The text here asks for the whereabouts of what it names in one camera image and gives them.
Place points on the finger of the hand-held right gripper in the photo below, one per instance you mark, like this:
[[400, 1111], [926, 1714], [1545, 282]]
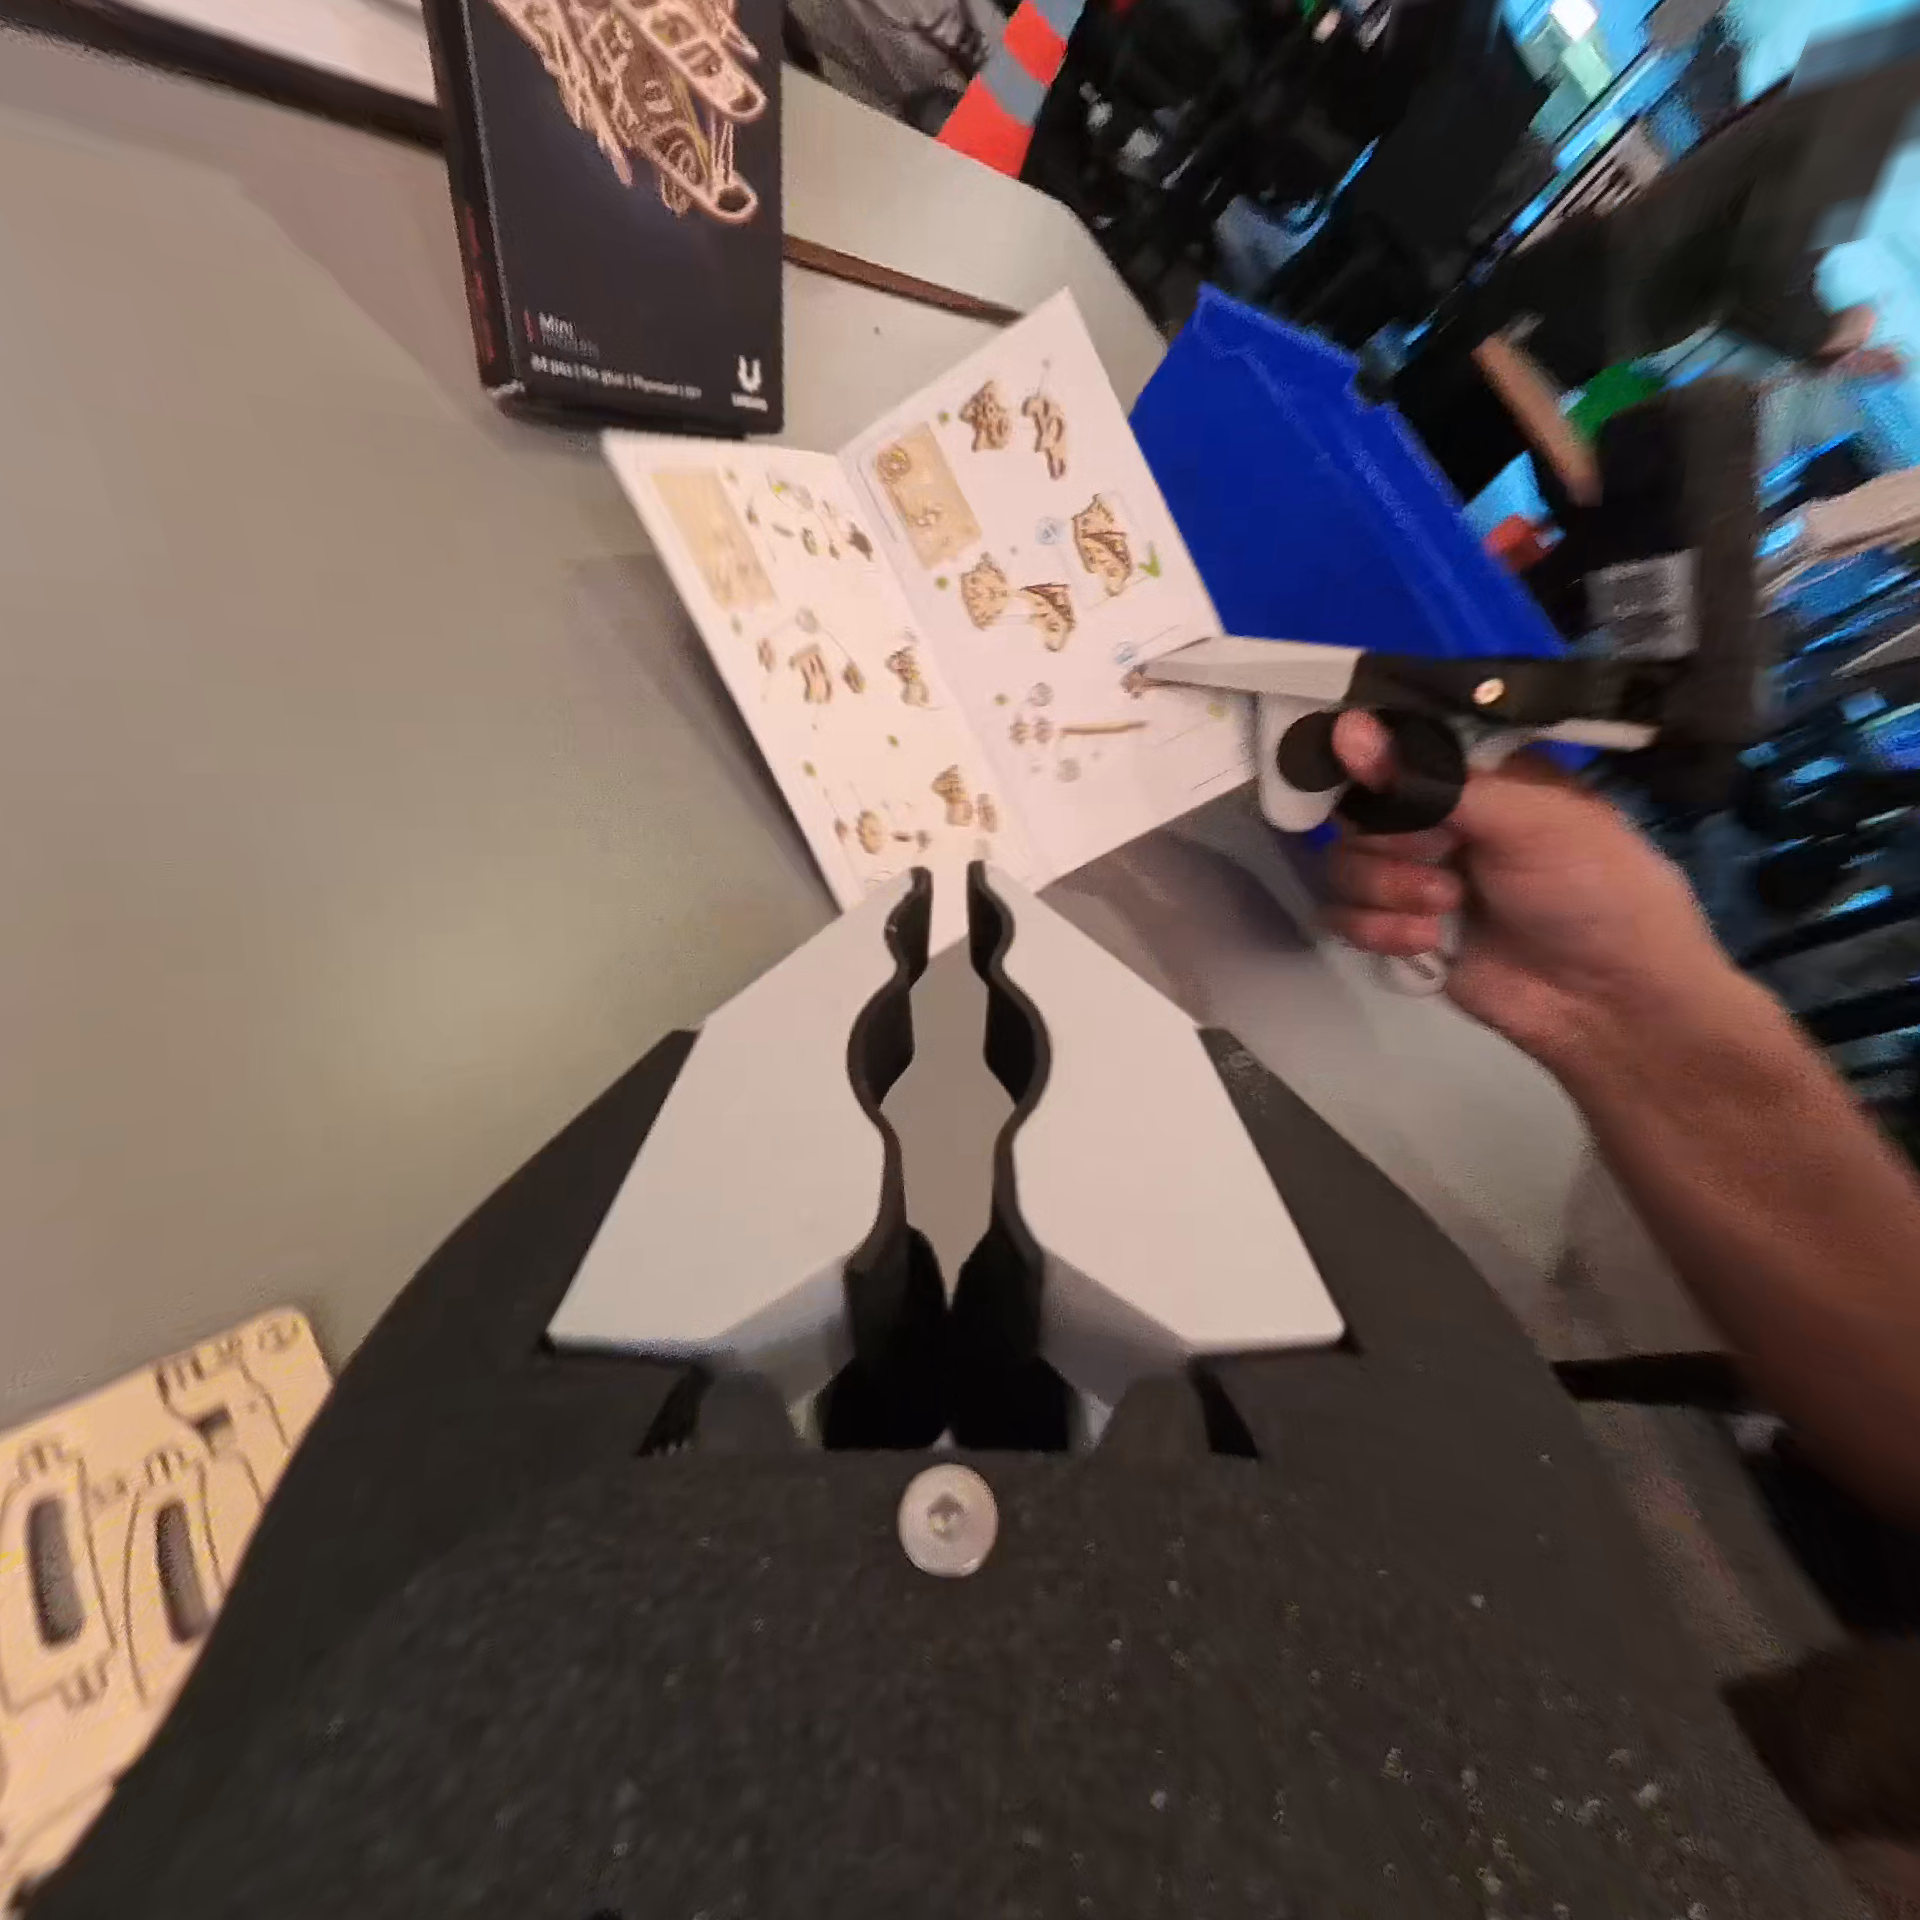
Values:
[[1260, 671]]

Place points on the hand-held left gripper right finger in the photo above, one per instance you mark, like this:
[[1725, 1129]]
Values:
[[1172, 1201]]

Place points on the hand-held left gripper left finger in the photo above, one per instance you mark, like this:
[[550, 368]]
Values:
[[705, 1201]]

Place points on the white instruction booklet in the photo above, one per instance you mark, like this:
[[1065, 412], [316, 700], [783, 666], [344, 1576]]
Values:
[[961, 660]]

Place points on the wooden puzzle sheet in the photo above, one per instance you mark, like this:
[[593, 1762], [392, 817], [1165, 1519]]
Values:
[[113, 1576]]

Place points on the person's right forearm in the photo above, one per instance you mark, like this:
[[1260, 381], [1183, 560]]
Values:
[[1770, 1201]]

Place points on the person's right hand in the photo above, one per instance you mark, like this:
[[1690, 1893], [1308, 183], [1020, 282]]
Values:
[[1545, 901]]

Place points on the blue plastic bin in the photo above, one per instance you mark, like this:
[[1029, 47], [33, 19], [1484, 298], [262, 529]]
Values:
[[1320, 509]]

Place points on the orange red object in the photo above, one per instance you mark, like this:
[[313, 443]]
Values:
[[998, 90]]

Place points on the black cardboard box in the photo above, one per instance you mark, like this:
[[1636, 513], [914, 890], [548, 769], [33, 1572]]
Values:
[[629, 271]]

